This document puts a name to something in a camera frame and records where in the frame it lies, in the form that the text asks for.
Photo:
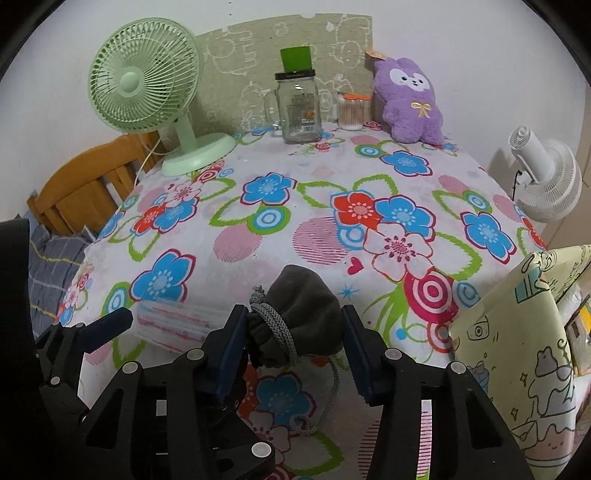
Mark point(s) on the white packet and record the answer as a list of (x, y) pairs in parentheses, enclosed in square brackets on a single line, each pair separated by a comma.
[(577, 293)]

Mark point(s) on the green plastic cup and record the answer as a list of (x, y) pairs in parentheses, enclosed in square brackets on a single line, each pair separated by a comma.
[(297, 59)]

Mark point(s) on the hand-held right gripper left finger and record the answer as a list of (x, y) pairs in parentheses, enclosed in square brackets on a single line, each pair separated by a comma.
[(231, 355)]

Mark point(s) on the green desk fan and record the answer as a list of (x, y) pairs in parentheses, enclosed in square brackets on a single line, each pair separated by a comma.
[(134, 78)]

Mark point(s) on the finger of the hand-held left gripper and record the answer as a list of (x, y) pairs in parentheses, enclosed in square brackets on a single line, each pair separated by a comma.
[(260, 454), (111, 325)]

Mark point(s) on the clear striped packet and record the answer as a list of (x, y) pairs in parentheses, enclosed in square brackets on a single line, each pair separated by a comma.
[(175, 323)]

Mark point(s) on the green cartoon print board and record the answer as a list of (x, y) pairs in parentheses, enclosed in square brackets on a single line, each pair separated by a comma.
[(231, 55)]

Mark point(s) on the white standing fan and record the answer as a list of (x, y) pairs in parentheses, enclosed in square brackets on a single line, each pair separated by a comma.
[(549, 180)]

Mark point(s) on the floral tablecloth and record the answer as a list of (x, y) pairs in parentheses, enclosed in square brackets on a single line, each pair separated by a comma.
[(300, 198)]

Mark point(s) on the glass jar with green cap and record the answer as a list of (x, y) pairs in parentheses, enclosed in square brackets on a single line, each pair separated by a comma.
[(300, 124)]

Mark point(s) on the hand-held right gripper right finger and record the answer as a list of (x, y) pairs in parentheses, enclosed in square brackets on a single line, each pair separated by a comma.
[(362, 360)]

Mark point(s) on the cotton swab container orange lid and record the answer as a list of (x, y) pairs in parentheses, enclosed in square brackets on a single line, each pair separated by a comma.
[(353, 115)]

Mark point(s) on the grey plaid bedding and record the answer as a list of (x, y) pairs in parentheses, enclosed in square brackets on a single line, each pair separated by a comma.
[(55, 272)]

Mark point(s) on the purple plush rabbit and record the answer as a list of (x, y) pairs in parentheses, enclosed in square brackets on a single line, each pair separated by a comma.
[(411, 110)]

